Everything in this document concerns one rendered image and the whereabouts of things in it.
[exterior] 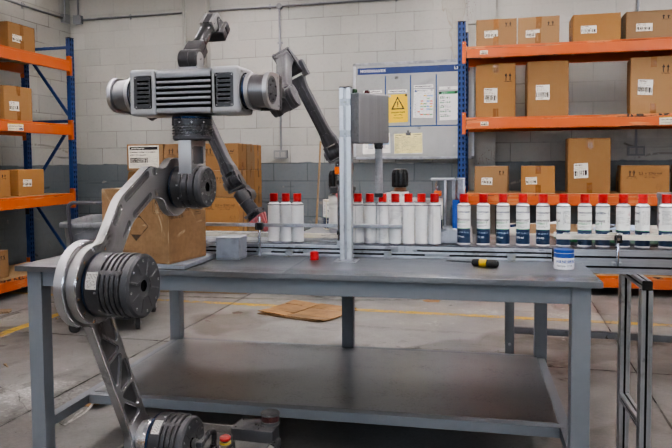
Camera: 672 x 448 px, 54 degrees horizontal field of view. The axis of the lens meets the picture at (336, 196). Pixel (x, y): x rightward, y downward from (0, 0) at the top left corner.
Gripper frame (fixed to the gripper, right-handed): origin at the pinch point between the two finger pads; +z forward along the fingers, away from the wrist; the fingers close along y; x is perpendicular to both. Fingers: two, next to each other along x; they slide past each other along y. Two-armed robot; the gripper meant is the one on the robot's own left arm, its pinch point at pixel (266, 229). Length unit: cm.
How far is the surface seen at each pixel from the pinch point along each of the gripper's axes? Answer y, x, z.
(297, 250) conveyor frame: -6.0, -7.2, 15.5
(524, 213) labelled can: -3, -88, 57
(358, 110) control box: -18, -63, -12
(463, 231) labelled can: -3, -65, 49
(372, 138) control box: -12, -60, -1
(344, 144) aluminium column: -16, -50, -5
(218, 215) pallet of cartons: 305, 128, -67
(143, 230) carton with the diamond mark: -45, 23, -23
